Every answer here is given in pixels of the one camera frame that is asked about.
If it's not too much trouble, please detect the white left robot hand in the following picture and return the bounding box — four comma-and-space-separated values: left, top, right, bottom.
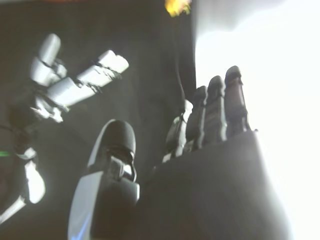
67, 65, 294, 240

